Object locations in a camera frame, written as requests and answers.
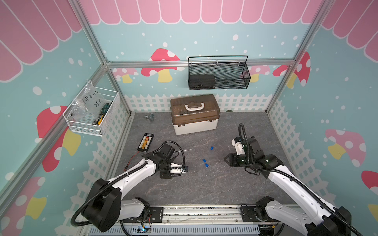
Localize small grey metal clamp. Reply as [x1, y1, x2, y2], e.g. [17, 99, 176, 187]
[145, 113, 154, 122]

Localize black mesh wall basket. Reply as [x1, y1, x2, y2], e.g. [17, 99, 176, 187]
[188, 55, 251, 89]

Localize green yellow tool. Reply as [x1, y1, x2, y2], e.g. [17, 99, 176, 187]
[92, 103, 111, 126]

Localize small green circuit board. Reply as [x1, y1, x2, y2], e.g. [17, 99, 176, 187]
[137, 226, 152, 234]

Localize brown lid storage box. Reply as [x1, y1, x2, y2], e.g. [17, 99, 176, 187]
[170, 94, 220, 135]

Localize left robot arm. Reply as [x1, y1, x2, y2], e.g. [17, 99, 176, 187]
[70, 141, 186, 232]

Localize black box in basket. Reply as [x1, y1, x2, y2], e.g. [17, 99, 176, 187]
[188, 74, 216, 90]

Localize red black wire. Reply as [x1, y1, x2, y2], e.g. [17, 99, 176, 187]
[123, 151, 141, 172]

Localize black board yellow connectors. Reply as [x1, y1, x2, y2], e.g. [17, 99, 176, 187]
[137, 133, 154, 152]

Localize clear plastic zip bag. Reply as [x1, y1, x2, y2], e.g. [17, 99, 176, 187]
[71, 82, 107, 121]

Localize white wire wall basket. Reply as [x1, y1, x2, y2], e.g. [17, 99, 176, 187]
[63, 83, 120, 137]

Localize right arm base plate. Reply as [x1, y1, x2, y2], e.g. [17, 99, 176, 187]
[240, 204, 279, 224]

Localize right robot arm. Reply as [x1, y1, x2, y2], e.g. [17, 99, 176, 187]
[224, 137, 360, 236]

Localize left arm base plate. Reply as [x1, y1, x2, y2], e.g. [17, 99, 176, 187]
[122, 207, 164, 224]

